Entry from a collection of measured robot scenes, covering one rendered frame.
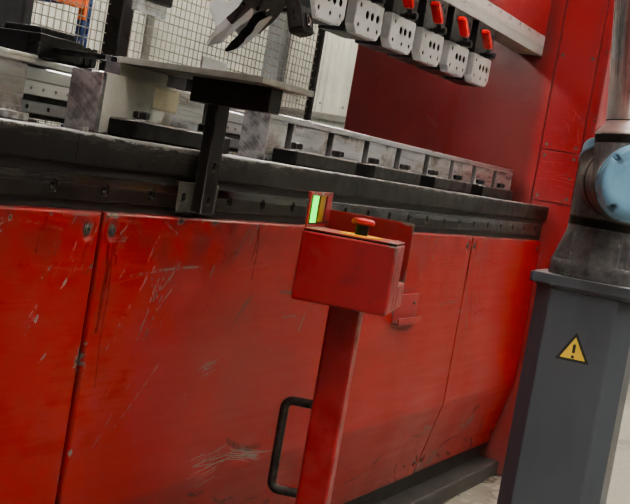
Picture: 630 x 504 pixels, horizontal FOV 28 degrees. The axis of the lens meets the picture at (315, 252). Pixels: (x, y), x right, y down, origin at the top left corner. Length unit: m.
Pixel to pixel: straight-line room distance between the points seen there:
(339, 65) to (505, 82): 6.15
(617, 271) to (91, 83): 0.88
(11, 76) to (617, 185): 0.89
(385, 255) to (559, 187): 2.04
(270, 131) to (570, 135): 1.73
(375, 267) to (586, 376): 0.38
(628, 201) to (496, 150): 2.18
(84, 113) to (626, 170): 0.83
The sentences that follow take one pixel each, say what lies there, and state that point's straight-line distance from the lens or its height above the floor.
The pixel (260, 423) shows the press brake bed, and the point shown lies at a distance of 2.41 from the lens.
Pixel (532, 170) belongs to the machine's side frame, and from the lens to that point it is 4.05.
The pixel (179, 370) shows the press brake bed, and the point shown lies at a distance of 2.09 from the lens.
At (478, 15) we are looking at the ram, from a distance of 3.46.
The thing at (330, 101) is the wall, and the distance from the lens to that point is 10.19.
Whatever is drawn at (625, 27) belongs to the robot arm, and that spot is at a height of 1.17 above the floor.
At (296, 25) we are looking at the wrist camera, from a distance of 1.95.
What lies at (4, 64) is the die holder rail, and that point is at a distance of 1.80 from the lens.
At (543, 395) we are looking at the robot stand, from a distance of 2.07.
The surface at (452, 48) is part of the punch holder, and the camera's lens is 3.30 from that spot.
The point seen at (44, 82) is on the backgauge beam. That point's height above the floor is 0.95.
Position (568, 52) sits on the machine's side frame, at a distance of 4.07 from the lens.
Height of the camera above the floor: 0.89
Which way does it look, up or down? 4 degrees down
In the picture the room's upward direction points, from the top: 10 degrees clockwise
